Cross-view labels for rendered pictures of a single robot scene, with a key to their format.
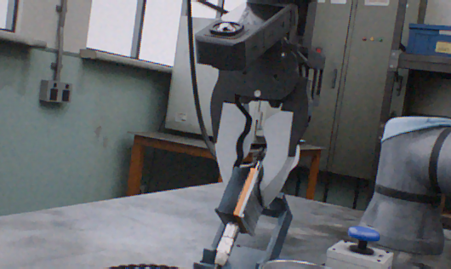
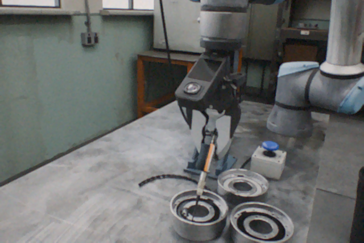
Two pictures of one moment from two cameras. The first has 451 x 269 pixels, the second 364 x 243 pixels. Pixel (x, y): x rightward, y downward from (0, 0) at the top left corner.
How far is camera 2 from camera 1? 17 cm
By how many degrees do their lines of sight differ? 14
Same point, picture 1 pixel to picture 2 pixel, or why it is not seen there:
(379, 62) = not seen: outside the picture
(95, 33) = not seen: outside the picture
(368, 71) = not seen: outside the picture
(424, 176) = (302, 97)
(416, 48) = not seen: outside the picture
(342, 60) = not seen: outside the picture
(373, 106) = (271, 17)
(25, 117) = (75, 55)
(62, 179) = (102, 85)
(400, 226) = (289, 123)
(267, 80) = (215, 100)
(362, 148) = (266, 42)
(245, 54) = (203, 103)
